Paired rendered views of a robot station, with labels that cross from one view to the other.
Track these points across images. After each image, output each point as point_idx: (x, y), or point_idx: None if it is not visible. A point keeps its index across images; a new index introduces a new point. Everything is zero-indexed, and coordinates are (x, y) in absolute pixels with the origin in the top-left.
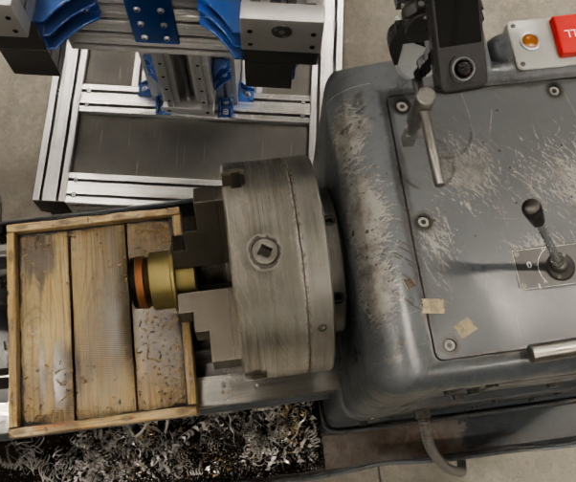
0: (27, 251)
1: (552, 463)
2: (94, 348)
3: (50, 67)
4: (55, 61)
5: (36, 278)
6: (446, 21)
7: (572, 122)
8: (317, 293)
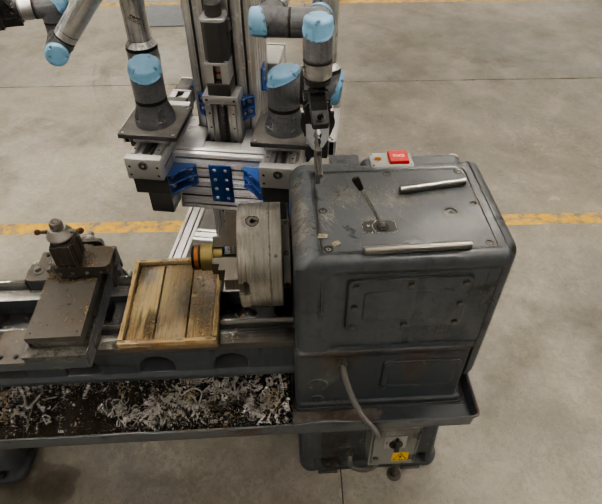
0: (143, 272)
1: (466, 503)
2: (168, 313)
3: (170, 205)
4: (173, 203)
5: (145, 283)
6: (314, 103)
7: (393, 183)
8: (273, 238)
